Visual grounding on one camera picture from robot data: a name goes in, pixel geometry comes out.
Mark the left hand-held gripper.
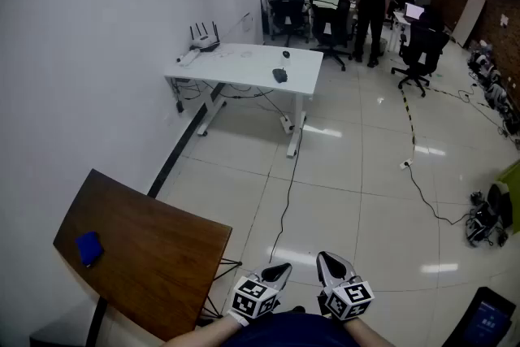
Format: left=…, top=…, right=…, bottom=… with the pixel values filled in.
left=229, top=262, right=293, bottom=321

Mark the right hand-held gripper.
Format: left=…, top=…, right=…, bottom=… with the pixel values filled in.
left=315, top=251, right=375, bottom=322

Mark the person's left forearm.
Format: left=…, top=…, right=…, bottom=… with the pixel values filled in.
left=160, top=314, right=245, bottom=347

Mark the person's right forearm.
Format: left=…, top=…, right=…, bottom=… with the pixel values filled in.
left=344, top=316, right=397, bottom=347

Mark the person's dark blue shirt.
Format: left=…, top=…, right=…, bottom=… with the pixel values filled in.
left=221, top=310, right=362, bottom=347

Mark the white wristband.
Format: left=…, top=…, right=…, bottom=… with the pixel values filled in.
left=226, top=310, right=250, bottom=327

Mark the brown wooden table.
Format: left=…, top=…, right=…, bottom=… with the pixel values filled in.
left=52, top=168, right=244, bottom=343

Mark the black screen on stand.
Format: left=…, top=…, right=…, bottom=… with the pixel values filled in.
left=440, top=286, right=517, bottom=347

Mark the heap of grey equipment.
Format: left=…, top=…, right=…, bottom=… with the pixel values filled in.
left=465, top=182, right=509, bottom=248

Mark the yellow-black floor tape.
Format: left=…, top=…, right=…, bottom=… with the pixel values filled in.
left=400, top=85, right=495, bottom=148

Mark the blue flat box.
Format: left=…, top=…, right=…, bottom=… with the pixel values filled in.
left=74, top=231, right=105, bottom=268

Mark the green panel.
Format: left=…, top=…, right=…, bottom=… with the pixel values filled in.
left=495, top=160, right=520, bottom=235

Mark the white standing desk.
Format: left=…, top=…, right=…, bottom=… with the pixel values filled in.
left=163, top=42, right=325, bottom=158

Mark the black router with antennas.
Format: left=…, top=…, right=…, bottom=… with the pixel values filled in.
left=188, top=21, right=222, bottom=53

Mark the black office chair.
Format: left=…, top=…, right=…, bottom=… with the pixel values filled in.
left=267, top=0, right=310, bottom=48
left=391, top=18, right=451, bottom=98
left=309, top=0, right=353, bottom=72

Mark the heap of robot parts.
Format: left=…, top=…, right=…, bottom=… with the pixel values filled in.
left=466, top=40, right=520, bottom=151

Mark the white office desk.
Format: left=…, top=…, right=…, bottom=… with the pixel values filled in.
left=383, top=10, right=415, bottom=53

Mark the open laptop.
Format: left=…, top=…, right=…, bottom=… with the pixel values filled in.
left=404, top=2, right=425, bottom=22

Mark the leaning white board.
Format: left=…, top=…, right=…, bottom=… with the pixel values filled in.
left=451, top=0, right=487, bottom=49

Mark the black desk power cable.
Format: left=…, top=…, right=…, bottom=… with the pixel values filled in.
left=267, top=121, right=305, bottom=266

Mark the black floor cable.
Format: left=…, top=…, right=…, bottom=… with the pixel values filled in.
left=405, top=164, right=472, bottom=227

